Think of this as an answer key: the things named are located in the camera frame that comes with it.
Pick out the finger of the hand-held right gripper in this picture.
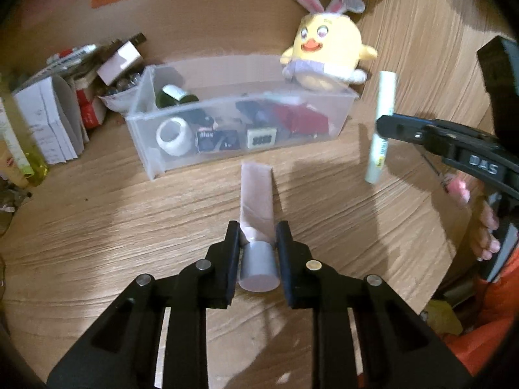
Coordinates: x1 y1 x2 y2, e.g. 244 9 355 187
376 114 500 161

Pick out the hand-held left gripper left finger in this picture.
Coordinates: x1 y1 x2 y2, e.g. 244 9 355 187
46 221 243 389

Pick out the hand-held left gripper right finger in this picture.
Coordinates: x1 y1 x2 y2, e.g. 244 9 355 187
276 221 474 389

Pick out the light green stick tube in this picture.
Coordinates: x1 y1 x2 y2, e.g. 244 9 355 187
364 71 397 185

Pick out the pale cosmetic squeeze tube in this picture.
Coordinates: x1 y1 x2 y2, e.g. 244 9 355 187
238 162 280 293

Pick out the red foil packet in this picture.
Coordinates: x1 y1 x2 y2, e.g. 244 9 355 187
270 101 330 136

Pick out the small black cardboard box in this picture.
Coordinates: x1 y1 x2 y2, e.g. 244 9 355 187
196 127 240 154

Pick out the white tape roll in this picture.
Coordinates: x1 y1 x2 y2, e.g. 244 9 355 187
156 117 191 157

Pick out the small black bottle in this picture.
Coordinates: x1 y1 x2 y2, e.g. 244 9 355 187
190 109 215 130

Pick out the olive green glass bottle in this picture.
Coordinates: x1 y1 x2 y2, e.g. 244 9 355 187
156 84 199 110

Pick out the clear plastic bin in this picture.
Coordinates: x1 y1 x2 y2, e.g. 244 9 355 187
125 54 361 182

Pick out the person's right hand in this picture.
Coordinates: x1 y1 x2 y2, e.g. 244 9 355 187
470 203 502 261

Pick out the pink glass trinket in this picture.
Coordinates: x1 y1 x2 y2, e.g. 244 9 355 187
444 176 471 205

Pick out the yellow chick plush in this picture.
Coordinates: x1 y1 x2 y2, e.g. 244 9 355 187
281 0 379 91

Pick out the yellow soft toy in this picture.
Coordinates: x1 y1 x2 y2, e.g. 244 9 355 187
424 300 463 336

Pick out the person's orange clothing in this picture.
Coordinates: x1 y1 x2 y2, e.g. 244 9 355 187
440 247 519 377

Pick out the white bowl with marbles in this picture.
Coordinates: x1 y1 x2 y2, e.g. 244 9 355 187
97 71 142 112

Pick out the red cardboard box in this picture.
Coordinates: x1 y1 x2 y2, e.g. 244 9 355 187
75 85 108 130

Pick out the yellow-green spray bottle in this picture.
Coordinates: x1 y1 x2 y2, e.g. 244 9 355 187
0 71 49 187

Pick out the small white cardboard box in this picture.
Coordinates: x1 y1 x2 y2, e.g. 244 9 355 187
96 41 142 86

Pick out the small yellow tube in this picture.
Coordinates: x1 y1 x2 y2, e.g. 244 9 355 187
0 146 29 189

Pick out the red white marker pen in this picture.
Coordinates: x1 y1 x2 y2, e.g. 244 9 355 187
46 44 100 65

